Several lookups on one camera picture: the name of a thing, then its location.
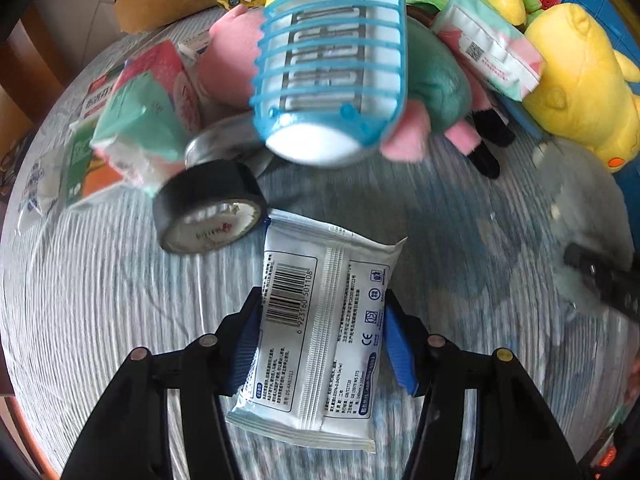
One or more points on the blue white mosquito lamp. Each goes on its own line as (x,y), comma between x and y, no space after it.
(330,85)

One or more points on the pink green tissue pack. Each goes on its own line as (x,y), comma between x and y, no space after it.
(145,110)

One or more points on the teal dress pig plush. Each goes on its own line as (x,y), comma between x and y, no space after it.
(435,85)

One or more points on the grey fluffy plush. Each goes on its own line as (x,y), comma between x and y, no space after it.
(575,200)

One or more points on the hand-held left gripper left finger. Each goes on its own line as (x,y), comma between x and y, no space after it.
(245,355)

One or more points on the dark patterned box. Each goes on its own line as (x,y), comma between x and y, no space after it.
(10,165)

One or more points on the pastel teal pink tissue pack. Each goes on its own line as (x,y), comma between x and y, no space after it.
(490,50)

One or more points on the green orange cardboard box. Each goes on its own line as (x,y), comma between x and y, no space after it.
(90,170)

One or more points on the round wooden desktop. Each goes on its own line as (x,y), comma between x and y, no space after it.
(22,427)

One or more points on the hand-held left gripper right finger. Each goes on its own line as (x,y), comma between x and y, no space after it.
(400,350)

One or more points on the silver tape roll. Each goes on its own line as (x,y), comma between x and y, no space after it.
(210,142)

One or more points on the small white tissue pack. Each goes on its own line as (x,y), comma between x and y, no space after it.
(42,185)

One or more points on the white wet wipes pack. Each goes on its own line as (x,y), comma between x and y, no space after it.
(320,310)

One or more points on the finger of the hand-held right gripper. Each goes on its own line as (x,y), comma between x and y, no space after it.
(600,276)

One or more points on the yellow mouse plush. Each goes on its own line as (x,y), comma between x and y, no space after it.
(575,85)

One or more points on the black tape roll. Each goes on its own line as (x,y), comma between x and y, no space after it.
(200,190)

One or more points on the small white medicine box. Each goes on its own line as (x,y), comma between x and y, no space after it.
(194,46)

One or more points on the blue plastic crate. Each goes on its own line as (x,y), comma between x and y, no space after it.
(605,10)

